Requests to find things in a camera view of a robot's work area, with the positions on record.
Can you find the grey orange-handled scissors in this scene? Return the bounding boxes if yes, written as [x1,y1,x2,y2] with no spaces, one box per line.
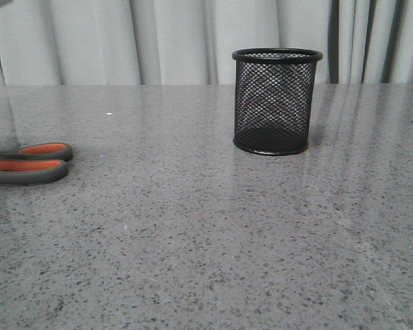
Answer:
[0,142,74,186]

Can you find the black mesh pen bucket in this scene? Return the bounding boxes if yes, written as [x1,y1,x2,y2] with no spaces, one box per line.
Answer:
[232,48,323,156]

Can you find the grey pleated curtain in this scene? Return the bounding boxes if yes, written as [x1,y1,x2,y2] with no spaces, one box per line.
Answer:
[0,1,413,85]

